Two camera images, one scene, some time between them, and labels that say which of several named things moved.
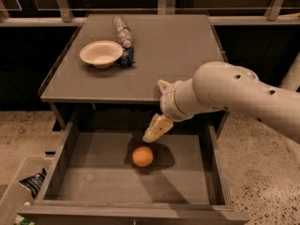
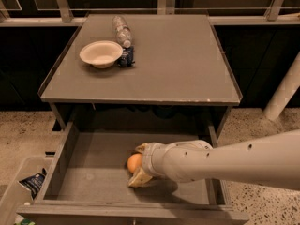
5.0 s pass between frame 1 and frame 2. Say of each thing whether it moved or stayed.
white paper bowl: stayed
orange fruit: moved
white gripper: moved
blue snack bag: stayed
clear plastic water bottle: stayed
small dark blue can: stayed
